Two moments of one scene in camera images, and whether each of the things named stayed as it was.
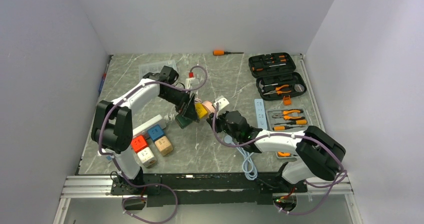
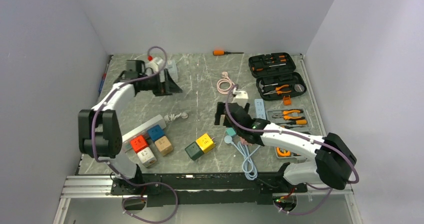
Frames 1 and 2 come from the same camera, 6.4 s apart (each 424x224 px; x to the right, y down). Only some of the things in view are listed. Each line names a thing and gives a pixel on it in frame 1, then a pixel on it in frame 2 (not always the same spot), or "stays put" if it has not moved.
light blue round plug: x=228 y=139 stays put
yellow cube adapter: x=201 y=110 -> x=205 y=143
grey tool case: x=293 y=119 stays put
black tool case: x=276 y=78 stays put
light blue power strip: x=261 y=121 stays put
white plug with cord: x=170 y=116 stays put
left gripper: x=186 y=106 -> x=167 y=88
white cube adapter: x=147 y=157 stays put
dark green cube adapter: x=183 y=121 -> x=194 y=150
